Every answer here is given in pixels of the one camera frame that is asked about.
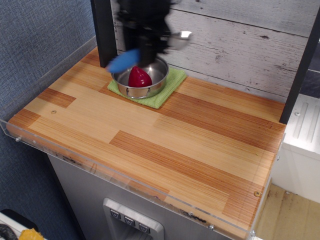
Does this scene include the white side cabinet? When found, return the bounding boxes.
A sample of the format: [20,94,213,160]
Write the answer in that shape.
[271,94,320,203]

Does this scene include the green cloth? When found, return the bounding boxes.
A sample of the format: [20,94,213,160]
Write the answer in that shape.
[107,68,187,109]

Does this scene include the silver dispenser panel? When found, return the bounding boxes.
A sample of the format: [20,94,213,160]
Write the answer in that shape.
[103,197,165,240]

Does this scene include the clear acrylic guard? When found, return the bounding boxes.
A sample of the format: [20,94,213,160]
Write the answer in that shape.
[0,36,287,240]

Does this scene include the steel pot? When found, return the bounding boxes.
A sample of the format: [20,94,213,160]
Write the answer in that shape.
[111,57,170,99]

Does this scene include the black cable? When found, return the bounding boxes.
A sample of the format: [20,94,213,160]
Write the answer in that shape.
[0,223,20,240]

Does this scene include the grey toy fridge cabinet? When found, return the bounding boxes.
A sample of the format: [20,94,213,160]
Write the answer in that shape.
[47,153,241,240]

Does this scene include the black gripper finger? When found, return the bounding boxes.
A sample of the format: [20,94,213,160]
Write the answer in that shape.
[138,37,163,67]

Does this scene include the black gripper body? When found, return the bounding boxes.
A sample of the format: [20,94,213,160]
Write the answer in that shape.
[117,0,172,53]

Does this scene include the blue handled metal spoon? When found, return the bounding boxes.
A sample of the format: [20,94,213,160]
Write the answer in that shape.
[105,31,193,73]

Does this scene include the black left post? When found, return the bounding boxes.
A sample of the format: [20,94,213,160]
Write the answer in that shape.
[90,0,117,68]

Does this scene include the black post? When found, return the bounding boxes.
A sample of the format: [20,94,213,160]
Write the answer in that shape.
[279,9,320,124]
[90,0,117,68]

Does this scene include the black right post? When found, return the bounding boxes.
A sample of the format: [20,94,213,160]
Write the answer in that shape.
[279,9,320,124]

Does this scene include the yellow tape object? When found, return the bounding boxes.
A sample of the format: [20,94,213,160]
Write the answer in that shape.
[18,228,45,240]

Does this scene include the red pepper toy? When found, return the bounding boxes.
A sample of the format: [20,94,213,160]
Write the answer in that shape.
[128,66,152,88]

